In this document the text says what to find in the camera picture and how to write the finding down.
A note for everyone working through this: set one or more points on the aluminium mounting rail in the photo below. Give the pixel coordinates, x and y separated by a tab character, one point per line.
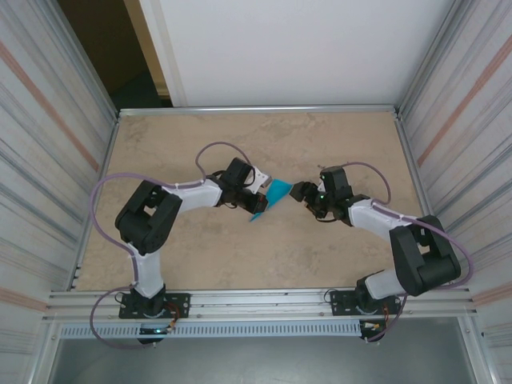
260	298

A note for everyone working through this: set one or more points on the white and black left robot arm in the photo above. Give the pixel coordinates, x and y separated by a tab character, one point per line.
146	220

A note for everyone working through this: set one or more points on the aluminium frame crossbar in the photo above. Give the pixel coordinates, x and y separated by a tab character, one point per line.
260	109

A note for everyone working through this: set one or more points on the aluminium side frame bar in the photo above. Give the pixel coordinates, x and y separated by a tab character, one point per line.
109	144
407	146

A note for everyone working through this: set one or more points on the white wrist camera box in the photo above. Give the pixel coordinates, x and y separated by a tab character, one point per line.
260	180
321	187

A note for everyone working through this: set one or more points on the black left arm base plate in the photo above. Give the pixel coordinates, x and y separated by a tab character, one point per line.
180	304

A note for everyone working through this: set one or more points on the tan door frame strip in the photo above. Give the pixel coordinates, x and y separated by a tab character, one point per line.
145	40

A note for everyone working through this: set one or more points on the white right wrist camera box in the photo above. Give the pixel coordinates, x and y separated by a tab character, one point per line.
321	187

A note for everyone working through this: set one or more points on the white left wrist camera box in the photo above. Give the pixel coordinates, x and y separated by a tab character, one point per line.
260	180

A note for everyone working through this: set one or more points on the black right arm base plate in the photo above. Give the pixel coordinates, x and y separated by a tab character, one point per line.
340	304

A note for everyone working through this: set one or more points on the teal cloth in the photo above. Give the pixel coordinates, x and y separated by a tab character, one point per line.
278	192

